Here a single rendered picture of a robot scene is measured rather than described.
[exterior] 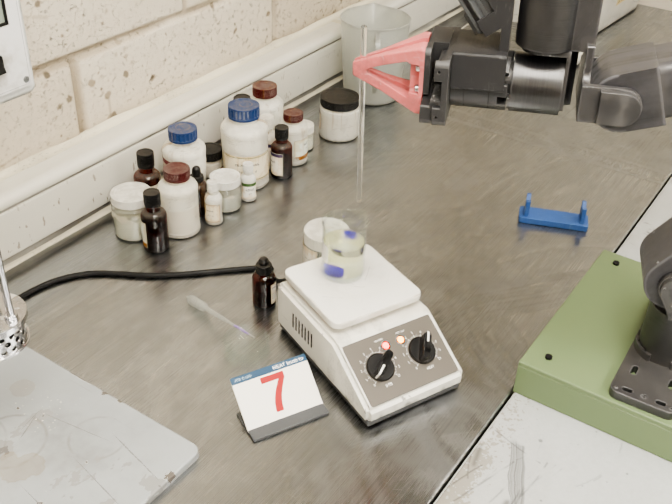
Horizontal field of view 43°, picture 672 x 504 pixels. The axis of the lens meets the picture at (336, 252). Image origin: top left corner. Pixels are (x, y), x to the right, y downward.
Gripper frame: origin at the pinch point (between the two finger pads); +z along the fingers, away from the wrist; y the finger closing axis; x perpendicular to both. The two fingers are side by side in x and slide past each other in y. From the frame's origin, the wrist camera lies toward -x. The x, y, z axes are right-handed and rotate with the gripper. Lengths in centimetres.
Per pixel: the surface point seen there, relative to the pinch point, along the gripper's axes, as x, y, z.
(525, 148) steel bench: 35, -56, -18
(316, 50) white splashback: 25, -67, 22
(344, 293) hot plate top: 25.5, 3.8, 0.7
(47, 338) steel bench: 33.1, 10.6, 35.3
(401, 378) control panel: 30.7, 10.5, -7.2
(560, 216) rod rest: 34, -33, -24
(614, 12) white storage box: 32, -123, -34
